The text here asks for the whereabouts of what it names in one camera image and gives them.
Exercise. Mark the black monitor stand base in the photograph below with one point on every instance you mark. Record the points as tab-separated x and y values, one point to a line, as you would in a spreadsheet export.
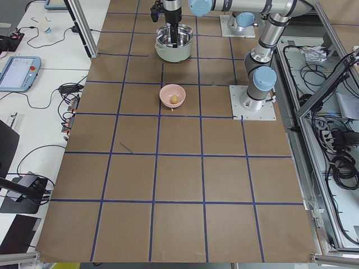
24	195

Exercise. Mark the brown egg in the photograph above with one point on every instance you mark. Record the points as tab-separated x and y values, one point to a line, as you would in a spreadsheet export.
174	99

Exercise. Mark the aluminium frame post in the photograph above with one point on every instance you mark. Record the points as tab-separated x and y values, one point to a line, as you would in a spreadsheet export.
78	17

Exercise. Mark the small white cup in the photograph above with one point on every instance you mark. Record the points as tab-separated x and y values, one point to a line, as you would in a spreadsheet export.
47	29

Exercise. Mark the pale green cooking pot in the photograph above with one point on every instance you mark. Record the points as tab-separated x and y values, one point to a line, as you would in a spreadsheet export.
165	48

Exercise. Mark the pink bowl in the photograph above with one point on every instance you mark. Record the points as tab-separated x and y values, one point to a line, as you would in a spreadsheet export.
172	89

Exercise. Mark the black power adapter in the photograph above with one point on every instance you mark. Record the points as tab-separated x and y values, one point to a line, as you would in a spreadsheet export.
67	89

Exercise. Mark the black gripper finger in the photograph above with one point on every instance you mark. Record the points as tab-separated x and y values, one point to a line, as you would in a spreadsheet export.
174	34

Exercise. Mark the crumpled white paper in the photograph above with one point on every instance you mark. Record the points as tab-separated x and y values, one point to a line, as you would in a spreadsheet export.
314	54

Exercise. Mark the black laptop corner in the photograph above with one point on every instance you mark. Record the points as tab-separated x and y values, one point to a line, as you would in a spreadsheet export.
9	143

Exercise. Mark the black flat pad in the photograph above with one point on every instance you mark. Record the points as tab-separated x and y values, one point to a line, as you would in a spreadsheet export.
20	234

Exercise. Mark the blue teach pendant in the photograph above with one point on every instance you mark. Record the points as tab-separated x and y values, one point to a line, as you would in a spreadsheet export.
20	73

